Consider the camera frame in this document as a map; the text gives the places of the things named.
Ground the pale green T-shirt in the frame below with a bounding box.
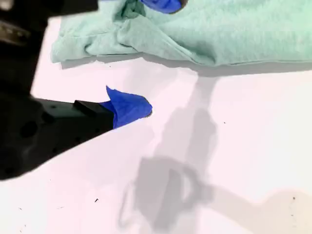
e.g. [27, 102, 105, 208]
[50, 0, 312, 67]

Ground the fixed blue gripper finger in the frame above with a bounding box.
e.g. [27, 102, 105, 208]
[140, 0, 189, 14]
[41, 85, 153, 160]

